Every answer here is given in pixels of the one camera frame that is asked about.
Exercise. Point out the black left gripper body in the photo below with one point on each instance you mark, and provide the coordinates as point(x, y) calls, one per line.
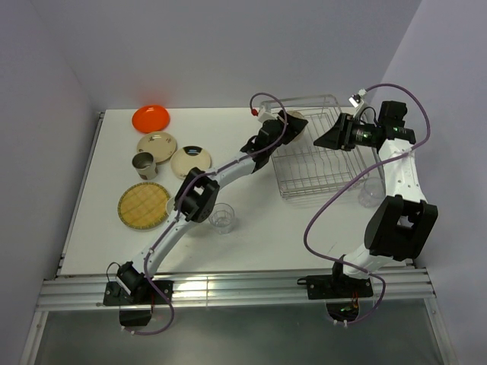
point(281, 129)

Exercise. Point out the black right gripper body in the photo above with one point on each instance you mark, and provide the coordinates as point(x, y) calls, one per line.
point(363, 134)

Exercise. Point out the beige ceramic bowl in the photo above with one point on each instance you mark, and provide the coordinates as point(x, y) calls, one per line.
point(298, 123)

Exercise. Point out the wire dish rack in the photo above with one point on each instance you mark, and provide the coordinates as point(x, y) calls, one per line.
point(304, 169)

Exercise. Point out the pale green mug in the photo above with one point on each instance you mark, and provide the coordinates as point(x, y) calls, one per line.
point(172, 210)

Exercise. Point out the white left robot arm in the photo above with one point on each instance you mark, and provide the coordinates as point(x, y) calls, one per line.
point(195, 200)

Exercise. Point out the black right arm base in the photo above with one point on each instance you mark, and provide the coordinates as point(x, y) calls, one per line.
point(345, 294)

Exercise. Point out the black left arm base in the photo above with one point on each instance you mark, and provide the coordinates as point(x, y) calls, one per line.
point(136, 296)

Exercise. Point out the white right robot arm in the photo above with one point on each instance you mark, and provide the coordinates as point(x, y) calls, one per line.
point(403, 221)

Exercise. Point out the clear glass right side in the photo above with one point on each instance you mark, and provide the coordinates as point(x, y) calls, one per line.
point(372, 192)

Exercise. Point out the beige plate black spot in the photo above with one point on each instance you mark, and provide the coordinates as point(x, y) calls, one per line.
point(188, 157)

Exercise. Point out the clear plastic cup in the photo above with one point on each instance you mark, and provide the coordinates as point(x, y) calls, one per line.
point(222, 219)

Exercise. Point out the beige floral plate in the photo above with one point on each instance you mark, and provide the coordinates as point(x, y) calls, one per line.
point(160, 145)

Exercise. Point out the orange plastic plate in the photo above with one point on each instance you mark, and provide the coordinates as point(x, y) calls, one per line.
point(151, 118)

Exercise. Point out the metal tumbler cup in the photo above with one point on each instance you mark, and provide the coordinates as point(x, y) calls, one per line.
point(145, 165)

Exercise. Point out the yellow woven pattern plate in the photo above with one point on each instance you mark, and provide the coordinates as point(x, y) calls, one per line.
point(143, 206)

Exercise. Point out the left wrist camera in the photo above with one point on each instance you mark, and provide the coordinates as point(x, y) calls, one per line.
point(264, 114)

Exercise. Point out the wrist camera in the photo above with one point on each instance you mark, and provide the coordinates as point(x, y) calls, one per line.
point(357, 100)
point(264, 114)

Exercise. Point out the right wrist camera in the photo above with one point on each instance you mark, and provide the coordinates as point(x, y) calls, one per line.
point(357, 100)

